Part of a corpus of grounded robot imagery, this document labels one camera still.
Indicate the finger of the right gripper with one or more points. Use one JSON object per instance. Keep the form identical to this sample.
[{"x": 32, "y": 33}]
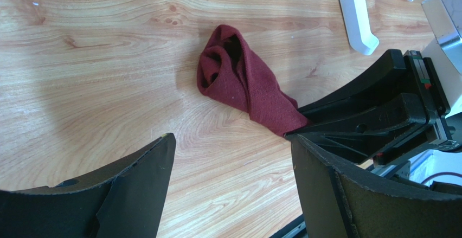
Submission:
[
  {"x": 368, "y": 90},
  {"x": 350, "y": 137}
]

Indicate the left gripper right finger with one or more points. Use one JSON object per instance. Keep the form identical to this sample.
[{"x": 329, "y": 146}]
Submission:
[{"x": 340, "y": 199}]

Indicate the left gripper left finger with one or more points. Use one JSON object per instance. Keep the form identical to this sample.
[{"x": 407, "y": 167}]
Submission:
[{"x": 121, "y": 199}]

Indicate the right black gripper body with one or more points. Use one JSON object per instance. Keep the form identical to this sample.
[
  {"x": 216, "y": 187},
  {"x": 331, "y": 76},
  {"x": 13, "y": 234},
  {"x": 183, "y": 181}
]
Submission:
[{"x": 429, "y": 97}]

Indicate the dark red cloth napkin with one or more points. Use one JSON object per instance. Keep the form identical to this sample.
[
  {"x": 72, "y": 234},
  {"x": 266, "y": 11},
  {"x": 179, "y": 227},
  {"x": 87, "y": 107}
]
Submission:
[{"x": 231, "y": 73}]

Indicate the white clothes rack stand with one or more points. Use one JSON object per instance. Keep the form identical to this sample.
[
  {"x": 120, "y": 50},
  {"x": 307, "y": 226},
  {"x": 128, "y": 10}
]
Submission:
[{"x": 356, "y": 20}]

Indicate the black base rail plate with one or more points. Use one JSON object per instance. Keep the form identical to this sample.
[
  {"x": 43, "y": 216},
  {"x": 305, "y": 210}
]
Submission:
[{"x": 295, "y": 229}]

